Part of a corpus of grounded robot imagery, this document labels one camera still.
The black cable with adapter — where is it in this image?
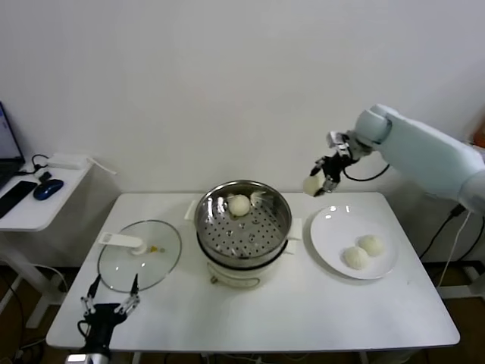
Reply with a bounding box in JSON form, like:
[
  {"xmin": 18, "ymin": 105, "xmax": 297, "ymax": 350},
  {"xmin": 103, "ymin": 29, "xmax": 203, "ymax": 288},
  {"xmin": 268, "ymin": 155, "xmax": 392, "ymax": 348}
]
[{"xmin": 418, "ymin": 204, "xmax": 465, "ymax": 262}]

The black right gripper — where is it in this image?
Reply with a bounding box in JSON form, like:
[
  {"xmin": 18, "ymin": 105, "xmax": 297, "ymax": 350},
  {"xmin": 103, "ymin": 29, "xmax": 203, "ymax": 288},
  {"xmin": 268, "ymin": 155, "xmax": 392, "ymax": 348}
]
[{"xmin": 311, "ymin": 151, "xmax": 359, "ymax": 196}]

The white side table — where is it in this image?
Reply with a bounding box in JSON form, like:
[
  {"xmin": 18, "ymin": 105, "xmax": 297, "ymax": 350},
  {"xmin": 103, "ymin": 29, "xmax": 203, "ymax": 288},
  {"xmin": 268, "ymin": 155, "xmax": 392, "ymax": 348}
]
[{"xmin": 0, "ymin": 162, "xmax": 94, "ymax": 329}]

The blue computer mouse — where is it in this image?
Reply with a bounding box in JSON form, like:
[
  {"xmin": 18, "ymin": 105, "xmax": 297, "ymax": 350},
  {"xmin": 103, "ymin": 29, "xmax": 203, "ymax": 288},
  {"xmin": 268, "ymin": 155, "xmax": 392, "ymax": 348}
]
[{"xmin": 33, "ymin": 179, "xmax": 64, "ymax": 201}]

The black keyboard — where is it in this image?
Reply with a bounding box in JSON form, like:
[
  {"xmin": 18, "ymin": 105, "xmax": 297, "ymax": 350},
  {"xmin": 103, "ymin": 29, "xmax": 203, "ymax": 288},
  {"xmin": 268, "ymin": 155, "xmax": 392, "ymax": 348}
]
[{"xmin": 0, "ymin": 180, "xmax": 39, "ymax": 220}]

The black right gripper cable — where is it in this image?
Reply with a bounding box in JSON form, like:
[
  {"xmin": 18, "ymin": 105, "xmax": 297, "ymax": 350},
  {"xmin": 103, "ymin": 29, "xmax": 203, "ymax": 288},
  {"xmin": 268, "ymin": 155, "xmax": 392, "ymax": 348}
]
[{"xmin": 343, "ymin": 162, "xmax": 391, "ymax": 182}]

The white electric cooking pot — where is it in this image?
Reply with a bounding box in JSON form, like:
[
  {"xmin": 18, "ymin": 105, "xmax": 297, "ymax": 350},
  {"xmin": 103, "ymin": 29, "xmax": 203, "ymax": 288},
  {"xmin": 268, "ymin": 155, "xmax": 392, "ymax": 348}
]
[{"xmin": 196, "ymin": 231, "xmax": 299, "ymax": 290}]

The white desk foot bar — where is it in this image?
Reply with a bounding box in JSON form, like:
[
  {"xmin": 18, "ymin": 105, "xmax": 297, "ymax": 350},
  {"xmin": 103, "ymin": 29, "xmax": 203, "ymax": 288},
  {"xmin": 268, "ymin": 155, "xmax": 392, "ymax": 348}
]
[{"xmin": 435, "ymin": 265, "xmax": 485, "ymax": 300}]

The glass lid white handle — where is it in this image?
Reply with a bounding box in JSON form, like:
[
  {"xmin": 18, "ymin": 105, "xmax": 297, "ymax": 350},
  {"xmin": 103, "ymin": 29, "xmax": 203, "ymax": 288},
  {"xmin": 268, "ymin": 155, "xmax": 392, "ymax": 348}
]
[{"xmin": 97, "ymin": 219, "xmax": 183, "ymax": 293}]

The black laptop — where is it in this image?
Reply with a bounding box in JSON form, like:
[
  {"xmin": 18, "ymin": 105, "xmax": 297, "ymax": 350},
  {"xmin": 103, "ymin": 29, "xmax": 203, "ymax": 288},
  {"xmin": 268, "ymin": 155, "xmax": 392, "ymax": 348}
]
[{"xmin": 0, "ymin": 101, "xmax": 27, "ymax": 190}]

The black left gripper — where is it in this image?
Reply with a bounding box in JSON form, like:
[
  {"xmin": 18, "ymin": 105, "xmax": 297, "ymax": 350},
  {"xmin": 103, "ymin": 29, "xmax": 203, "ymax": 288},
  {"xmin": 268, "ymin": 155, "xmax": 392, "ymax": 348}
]
[{"xmin": 80, "ymin": 273, "xmax": 140, "ymax": 350}]

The stainless steel steamer basket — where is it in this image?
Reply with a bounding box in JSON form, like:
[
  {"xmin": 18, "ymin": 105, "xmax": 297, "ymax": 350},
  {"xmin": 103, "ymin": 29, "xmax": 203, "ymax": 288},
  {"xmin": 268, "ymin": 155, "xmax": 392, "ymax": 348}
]
[{"xmin": 184, "ymin": 180, "xmax": 304, "ymax": 268}]

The white hanging cable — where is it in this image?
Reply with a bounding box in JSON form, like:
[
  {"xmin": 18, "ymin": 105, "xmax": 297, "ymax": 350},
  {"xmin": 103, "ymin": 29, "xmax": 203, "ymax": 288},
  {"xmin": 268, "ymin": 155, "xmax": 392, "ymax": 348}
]
[{"xmin": 439, "ymin": 212, "xmax": 473, "ymax": 289}]

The white round plate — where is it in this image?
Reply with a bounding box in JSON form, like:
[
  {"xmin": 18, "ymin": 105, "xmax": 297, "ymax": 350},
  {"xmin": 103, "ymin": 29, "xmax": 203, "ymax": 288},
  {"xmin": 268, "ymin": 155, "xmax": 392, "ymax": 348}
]
[{"xmin": 309, "ymin": 206, "xmax": 399, "ymax": 281}]

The orange object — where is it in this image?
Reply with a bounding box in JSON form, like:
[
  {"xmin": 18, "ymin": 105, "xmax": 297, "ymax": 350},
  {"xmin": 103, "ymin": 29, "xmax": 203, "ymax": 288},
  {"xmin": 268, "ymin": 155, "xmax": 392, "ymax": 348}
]
[{"xmin": 468, "ymin": 113, "xmax": 485, "ymax": 147}]

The short white cable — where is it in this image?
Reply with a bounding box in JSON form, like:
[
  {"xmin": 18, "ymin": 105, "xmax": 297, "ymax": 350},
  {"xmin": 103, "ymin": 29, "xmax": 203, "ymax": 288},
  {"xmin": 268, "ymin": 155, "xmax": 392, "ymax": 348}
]
[{"xmin": 86, "ymin": 157, "xmax": 117, "ymax": 176}]

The black floor cable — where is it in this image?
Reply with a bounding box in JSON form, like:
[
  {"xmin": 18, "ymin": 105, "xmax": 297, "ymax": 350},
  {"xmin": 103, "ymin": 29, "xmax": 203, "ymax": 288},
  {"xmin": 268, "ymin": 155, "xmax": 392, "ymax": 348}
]
[{"xmin": 0, "ymin": 271, "xmax": 26, "ymax": 334}]

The white steamed baozi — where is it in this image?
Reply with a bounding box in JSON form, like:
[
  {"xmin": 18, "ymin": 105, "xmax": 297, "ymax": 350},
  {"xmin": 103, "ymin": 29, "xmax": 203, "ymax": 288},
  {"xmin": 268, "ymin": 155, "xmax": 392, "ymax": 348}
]
[
  {"xmin": 227, "ymin": 194, "xmax": 252, "ymax": 218},
  {"xmin": 343, "ymin": 246, "xmax": 371, "ymax": 270},
  {"xmin": 358, "ymin": 234, "xmax": 386, "ymax": 257},
  {"xmin": 302, "ymin": 174, "xmax": 327, "ymax": 197}
]

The black looped cable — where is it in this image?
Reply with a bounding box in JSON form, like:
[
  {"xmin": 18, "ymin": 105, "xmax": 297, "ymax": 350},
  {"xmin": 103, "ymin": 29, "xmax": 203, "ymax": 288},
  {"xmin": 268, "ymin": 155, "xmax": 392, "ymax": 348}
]
[{"xmin": 17, "ymin": 154, "xmax": 50, "ymax": 177}]

